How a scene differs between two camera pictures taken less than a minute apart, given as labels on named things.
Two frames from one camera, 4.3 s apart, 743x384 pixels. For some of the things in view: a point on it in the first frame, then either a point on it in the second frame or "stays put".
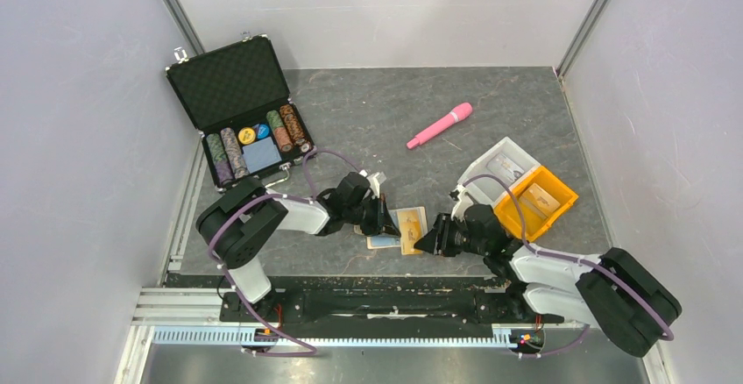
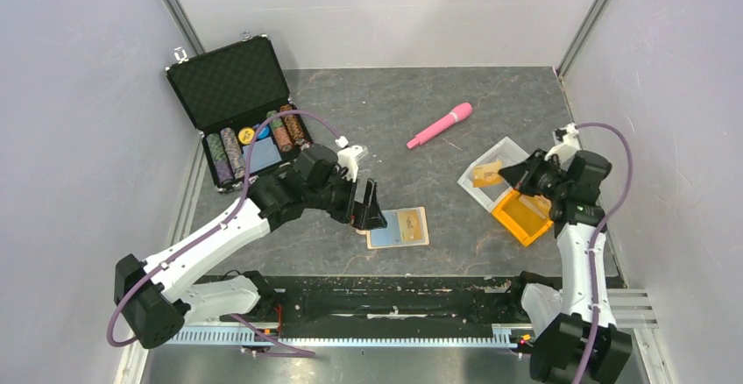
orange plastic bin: [545, 198] stays put
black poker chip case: [237, 99] stays put
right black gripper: [431, 241] → [521, 174]
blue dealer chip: [263, 131] stays put
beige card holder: [384, 240] stays put
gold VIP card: [410, 225] → [487, 174]
